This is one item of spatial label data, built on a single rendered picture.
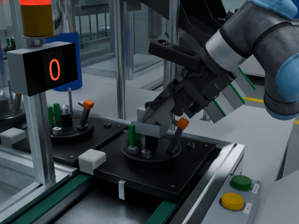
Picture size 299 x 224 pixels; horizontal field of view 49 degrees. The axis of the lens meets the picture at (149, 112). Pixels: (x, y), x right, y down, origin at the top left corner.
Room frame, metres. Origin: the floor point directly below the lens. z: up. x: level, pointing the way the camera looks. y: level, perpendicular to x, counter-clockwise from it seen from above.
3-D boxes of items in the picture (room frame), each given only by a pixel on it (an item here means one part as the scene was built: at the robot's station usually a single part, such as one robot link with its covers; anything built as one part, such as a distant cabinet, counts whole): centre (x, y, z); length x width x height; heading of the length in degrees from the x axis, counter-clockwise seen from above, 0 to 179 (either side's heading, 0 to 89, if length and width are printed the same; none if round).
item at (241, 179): (0.57, -0.19, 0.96); 0.04 x 0.04 x 0.02
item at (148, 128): (0.69, 0.00, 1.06); 0.08 x 0.04 x 0.07; 62
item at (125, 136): (0.69, 0.00, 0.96); 0.24 x 0.24 x 0.02; 62
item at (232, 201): (0.51, -0.15, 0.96); 0.04 x 0.04 x 0.02
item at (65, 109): (0.81, 0.22, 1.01); 0.24 x 0.24 x 0.13; 62
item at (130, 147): (0.65, 0.04, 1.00); 0.02 x 0.01 x 0.02; 62
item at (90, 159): (0.65, 0.13, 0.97); 0.05 x 0.05 x 0.04; 62
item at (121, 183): (0.58, 0.05, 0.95); 0.01 x 0.01 x 0.04; 62
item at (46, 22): (0.57, 0.19, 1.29); 0.05 x 0.05 x 0.05
